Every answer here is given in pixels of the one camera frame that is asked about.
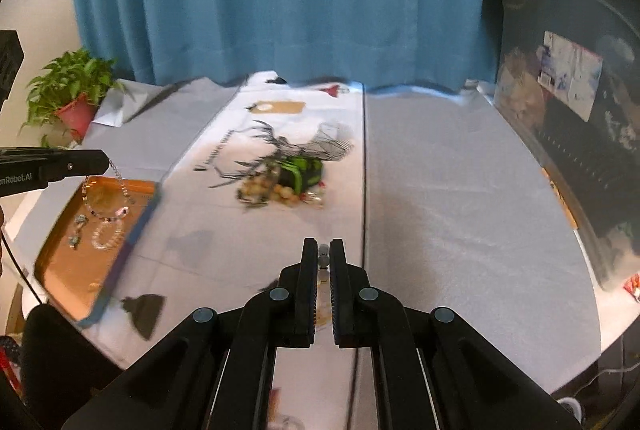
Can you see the white paper label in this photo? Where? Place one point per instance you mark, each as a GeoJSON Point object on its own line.
{"type": "Point", "coordinates": [570, 72]}

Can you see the white round fan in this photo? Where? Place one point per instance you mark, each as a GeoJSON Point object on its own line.
{"type": "Point", "coordinates": [570, 409]}

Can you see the small drop earring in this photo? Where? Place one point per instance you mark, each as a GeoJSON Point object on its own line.
{"type": "Point", "coordinates": [81, 222]}
{"type": "Point", "coordinates": [74, 241]}

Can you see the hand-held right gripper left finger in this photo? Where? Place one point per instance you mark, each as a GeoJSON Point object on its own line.
{"type": "Point", "coordinates": [307, 280]}

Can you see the grey table cloth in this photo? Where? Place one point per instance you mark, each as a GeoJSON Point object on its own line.
{"type": "Point", "coordinates": [465, 220]}
{"type": "Point", "coordinates": [165, 120]}

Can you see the dark clear storage bin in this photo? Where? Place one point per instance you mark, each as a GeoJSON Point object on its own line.
{"type": "Point", "coordinates": [575, 175]}

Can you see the orange metal tray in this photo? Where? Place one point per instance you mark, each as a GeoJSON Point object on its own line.
{"type": "Point", "coordinates": [70, 270]}

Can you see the red plant pot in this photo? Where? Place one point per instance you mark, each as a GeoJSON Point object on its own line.
{"type": "Point", "coordinates": [77, 115]}

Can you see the black chair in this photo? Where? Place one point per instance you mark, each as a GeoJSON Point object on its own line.
{"type": "Point", "coordinates": [55, 360]}

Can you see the green potted plant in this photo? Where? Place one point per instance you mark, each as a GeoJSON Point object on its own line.
{"type": "Point", "coordinates": [65, 75]}

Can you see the white printed tablecloth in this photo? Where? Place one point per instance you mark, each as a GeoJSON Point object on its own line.
{"type": "Point", "coordinates": [225, 230]}

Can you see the red white packet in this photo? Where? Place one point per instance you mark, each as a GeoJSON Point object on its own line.
{"type": "Point", "coordinates": [635, 287]}

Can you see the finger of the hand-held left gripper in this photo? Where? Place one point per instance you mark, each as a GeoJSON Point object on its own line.
{"type": "Point", "coordinates": [75, 166]}

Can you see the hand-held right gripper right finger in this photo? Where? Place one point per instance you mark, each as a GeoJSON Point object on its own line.
{"type": "Point", "coordinates": [342, 280]}

